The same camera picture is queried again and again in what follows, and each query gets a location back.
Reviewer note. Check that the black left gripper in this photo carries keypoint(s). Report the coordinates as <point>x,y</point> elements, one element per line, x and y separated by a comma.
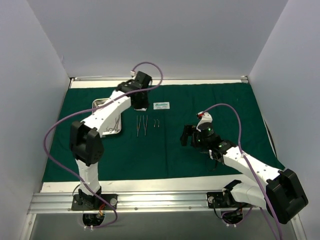
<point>139,100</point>

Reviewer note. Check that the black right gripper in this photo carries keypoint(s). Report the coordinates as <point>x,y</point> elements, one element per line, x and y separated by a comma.
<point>188,135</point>

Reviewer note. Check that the steel tweezers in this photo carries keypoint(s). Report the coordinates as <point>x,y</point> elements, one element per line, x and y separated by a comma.
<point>145,124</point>
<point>138,124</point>

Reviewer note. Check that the white green labelled packet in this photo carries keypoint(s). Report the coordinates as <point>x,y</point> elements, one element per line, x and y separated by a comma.
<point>161,105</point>

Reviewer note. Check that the dark green surgical drape cloth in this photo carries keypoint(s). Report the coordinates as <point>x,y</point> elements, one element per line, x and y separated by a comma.
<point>160,155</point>

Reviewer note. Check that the white gauze pad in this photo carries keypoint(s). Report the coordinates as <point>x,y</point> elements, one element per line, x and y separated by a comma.
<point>141,109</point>

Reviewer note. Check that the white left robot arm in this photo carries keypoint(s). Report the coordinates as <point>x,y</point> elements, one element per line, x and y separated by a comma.
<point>85,140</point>

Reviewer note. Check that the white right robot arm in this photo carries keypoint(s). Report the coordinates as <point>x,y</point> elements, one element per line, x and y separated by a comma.
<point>279,191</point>

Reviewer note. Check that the steel surgical scissors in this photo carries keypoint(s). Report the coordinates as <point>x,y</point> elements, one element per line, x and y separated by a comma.
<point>112,129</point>

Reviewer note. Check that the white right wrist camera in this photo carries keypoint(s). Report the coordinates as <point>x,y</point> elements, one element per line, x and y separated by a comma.
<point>204,117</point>

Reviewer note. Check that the aluminium back frame rail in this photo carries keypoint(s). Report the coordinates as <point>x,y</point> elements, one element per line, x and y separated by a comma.
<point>122,78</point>

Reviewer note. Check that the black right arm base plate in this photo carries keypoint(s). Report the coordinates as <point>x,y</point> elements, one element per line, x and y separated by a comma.
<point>219,199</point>

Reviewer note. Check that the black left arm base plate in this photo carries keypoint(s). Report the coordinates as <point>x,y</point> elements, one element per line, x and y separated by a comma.
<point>82,202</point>

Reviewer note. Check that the aluminium front frame rail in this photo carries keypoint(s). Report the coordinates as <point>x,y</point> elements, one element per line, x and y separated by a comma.
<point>127,202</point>

